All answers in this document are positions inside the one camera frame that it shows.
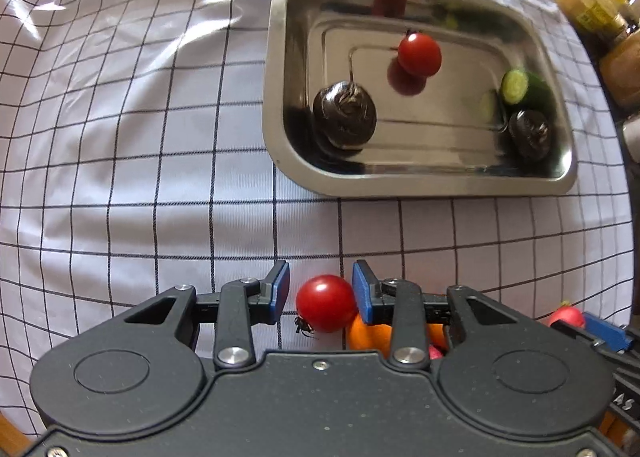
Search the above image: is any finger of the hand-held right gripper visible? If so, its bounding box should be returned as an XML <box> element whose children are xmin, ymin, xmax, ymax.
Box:
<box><xmin>582</xmin><ymin>313</ymin><xmax>628</xmax><ymax>352</ymax></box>
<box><xmin>555</xmin><ymin>326</ymin><xmax>640</xmax><ymax>378</ymax></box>

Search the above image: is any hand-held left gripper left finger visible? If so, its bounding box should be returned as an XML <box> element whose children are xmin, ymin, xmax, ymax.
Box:
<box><xmin>124</xmin><ymin>259</ymin><xmax>291</xmax><ymax>372</ymax></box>

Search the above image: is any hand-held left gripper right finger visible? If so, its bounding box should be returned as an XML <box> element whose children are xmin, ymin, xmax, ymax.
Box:
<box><xmin>352</xmin><ymin>259</ymin><xmax>521</xmax><ymax>372</ymax></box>

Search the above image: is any red cherry tomato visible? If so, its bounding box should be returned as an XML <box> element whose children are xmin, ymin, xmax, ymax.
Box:
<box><xmin>397</xmin><ymin>30</ymin><xmax>443</xmax><ymax>78</ymax></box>
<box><xmin>295</xmin><ymin>274</ymin><xmax>359</xmax><ymax>338</ymax></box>

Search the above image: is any small red radish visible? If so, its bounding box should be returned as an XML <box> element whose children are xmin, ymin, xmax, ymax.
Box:
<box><xmin>547</xmin><ymin>304</ymin><xmax>587</xmax><ymax>330</ymax></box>

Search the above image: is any stainless steel tray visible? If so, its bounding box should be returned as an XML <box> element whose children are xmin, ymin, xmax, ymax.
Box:
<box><xmin>262</xmin><ymin>0</ymin><xmax>578</xmax><ymax>198</ymax></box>

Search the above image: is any large dark water chestnut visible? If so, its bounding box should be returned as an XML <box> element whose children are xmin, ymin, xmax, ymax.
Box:
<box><xmin>312</xmin><ymin>80</ymin><xmax>378</xmax><ymax>150</ymax></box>

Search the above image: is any small dark water chestnut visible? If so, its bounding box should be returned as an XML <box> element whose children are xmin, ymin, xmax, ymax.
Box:
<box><xmin>507</xmin><ymin>110</ymin><xmax>553</xmax><ymax>160</ymax></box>

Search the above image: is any green cucumber piece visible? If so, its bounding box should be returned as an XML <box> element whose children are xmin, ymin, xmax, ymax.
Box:
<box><xmin>500</xmin><ymin>68</ymin><xmax>553</xmax><ymax>110</ymax></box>

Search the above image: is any white checked tablecloth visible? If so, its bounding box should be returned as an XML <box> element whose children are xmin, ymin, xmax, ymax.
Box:
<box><xmin>0</xmin><ymin>0</ymin><xmax>633</xmax><ymax>438</ymax></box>

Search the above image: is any jar of brown powder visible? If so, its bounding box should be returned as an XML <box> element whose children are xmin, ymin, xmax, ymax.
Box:
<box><xmin>599</xmin><ymin>30</ymin><xmax>640</xmax><ymax>108</ymax></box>

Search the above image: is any yellow honey jar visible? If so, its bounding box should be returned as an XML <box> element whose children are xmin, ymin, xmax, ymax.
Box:
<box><xmin>555</xmin><ymin>0</ymin><xmax>628</xmax><ymax>35</ymax></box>

